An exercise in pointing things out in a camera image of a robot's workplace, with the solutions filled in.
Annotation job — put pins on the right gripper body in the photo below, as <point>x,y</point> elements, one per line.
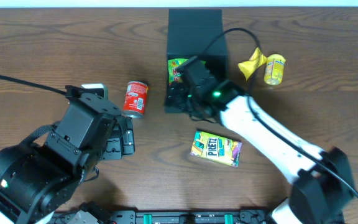
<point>179,92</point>

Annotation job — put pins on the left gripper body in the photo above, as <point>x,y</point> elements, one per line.
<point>120,140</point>

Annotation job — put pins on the Haribo gummy bag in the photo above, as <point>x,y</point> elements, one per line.
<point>173,74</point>

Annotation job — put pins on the red snack can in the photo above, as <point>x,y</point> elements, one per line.
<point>135,99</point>

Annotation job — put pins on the black gift box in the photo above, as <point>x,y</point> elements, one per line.
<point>190,31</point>

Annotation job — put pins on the Pretz snack box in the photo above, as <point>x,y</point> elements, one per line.
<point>216,148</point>

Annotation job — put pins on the yellow small snack can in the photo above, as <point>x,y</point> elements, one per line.
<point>274,69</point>

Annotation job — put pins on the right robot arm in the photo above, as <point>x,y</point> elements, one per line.
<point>322,183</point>

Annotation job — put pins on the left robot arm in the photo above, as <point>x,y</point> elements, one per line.
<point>42,172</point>

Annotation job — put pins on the yellow candy wrapper packet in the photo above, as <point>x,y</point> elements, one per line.
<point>256,60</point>

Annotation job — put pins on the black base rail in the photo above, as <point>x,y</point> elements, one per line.
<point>92,213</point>

